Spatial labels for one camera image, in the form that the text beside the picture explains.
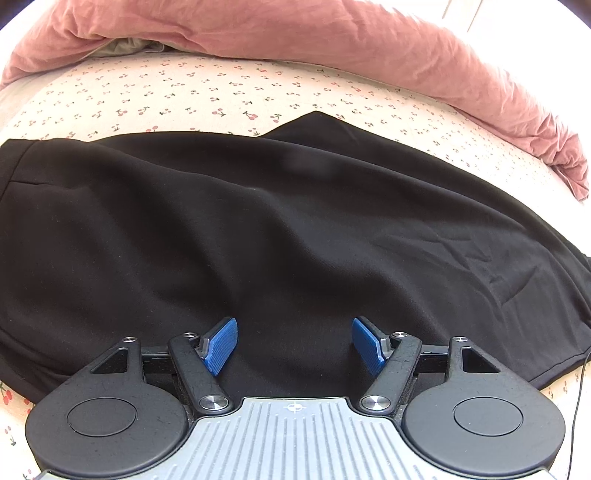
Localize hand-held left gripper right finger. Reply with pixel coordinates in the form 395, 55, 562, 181
352, 316, 522, 413

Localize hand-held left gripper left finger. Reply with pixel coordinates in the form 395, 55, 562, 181
69, 316, 239, 413

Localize black pants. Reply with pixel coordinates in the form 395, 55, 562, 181
0, 111, 591, 404

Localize cherry print bed sheet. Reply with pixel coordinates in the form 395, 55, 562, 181
0, 50, 591, 480

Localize pink duvet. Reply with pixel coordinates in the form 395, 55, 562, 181
0, 0, 591, 201

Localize black cable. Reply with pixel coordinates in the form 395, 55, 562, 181
569, 345, 591, 446

